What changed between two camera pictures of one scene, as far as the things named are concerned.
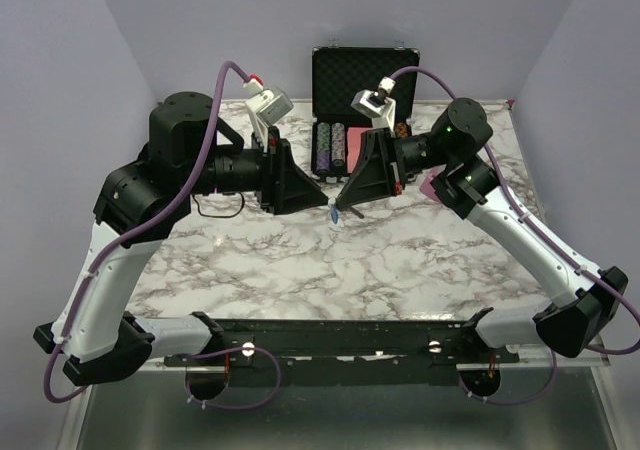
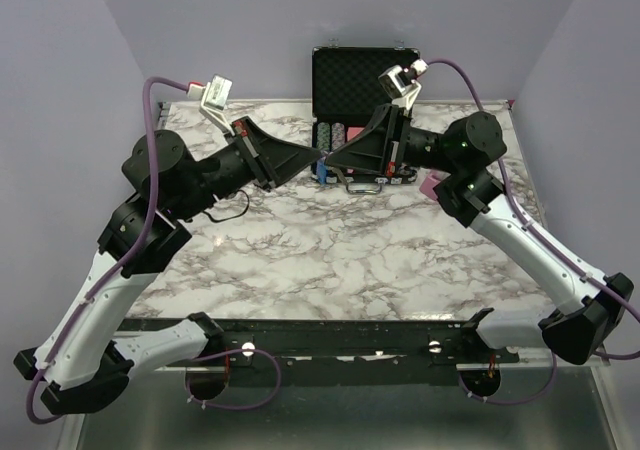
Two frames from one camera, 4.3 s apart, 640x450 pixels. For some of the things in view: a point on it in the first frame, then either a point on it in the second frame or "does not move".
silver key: [357, 213] -> [341, 176]
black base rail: [352, 342] does not move
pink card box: [426, 186] does not move
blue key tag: [334, 214] -> [321, 171]
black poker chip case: [337, 127] does not move
